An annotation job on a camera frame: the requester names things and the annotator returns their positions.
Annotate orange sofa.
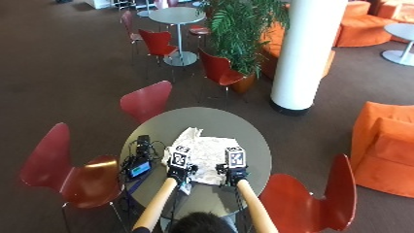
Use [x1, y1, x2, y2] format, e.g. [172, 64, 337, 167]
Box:
[375, 0, 414, 24]

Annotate orange plant pot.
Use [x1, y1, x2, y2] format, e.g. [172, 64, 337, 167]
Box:
[229, 72, 258, 95]

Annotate person's right hand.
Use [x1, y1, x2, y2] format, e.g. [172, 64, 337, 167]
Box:
[214, 162, 250, 187]

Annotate orange armchair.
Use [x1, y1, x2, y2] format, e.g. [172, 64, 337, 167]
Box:
[349, 101, 414, 199]

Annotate person's left hand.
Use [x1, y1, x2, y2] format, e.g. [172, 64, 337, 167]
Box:
[165, 160, 200, 186]

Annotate white marker cube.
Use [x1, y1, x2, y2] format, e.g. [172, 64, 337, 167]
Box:
[169, 145, 192, 169]
[224, 146, 248, 169]

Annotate black recording device with screen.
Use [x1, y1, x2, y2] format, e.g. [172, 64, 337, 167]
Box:
[126, 134, 153, 180]

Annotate orange round pouf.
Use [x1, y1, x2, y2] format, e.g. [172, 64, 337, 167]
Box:
[334, 0, 398, 49]

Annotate green potted palm plant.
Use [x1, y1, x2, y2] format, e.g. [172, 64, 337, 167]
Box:
[198, 0, 291, 78]

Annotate round white pedestal table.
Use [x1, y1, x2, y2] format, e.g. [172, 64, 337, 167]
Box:
[381, 22, 414, 68]

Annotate red wooden chair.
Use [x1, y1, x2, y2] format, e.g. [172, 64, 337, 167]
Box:
[188, 24, 212, 50]
[137, 28, 180, 66]
[197, 47, 248, 108]
[257, 152, 358, 233]
[118, 10, 145, 66]
[19, 121, 126, 233]
[118, 80, 173, 124]

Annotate white round pillar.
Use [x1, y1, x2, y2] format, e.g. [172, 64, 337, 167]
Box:
[269, 0, 349, 117]

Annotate round grey pedestal table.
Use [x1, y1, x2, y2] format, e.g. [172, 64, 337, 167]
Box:
[148, 6, 208, 67]

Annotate white patterned cloth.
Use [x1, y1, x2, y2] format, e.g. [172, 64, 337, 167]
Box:
[161, 126, 241, 196]

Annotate orange sofa bench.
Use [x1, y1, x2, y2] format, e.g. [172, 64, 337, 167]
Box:
[258, 20, 337, 82]

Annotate the person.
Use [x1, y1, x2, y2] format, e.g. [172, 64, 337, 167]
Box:
[130, 160, 280, 233]

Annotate black cables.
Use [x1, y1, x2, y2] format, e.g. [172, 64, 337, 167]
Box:
[117, 139, 166, 224]

